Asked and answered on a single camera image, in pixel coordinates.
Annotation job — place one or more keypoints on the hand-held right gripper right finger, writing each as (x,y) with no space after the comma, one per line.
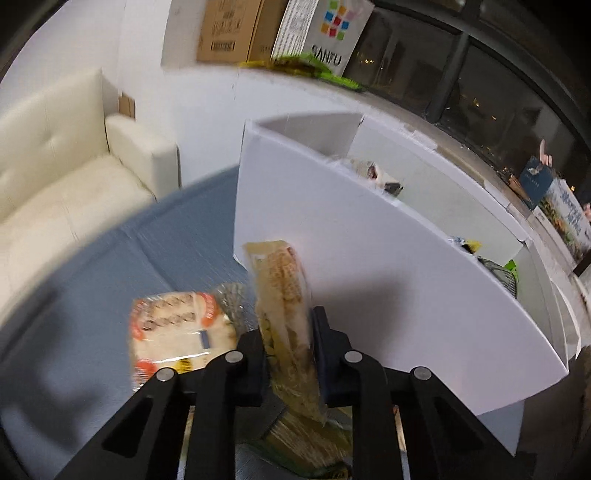
(319,334)

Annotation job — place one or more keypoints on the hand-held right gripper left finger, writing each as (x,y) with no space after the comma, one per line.
(251,367)

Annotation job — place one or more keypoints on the round cracker packet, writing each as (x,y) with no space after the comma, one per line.
(281,295)

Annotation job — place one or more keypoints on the white storage box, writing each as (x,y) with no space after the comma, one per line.
(369,277)

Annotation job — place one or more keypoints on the yellow-green snack packet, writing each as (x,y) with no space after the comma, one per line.
(468,244)

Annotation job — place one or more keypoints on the long green-white snack packet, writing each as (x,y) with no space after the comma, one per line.
(510,272)

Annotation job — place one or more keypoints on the white snack packet orange edge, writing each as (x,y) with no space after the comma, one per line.
(171,323)

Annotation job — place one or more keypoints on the cream leather sofa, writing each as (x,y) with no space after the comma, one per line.
(69,184)

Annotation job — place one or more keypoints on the pile of green sachets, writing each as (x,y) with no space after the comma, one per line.
(304,67)

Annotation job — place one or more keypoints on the blue printed box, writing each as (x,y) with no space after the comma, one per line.
(558,207)

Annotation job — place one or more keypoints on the flat cardboard piece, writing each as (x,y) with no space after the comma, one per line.
(127,106)

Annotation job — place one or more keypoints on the white dotted shopping bag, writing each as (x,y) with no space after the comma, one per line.
(323,32)

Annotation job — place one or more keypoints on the brown cardboard box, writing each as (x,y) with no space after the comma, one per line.
(231,27)

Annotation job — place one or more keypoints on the black window frame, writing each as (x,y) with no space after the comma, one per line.
(455,55)

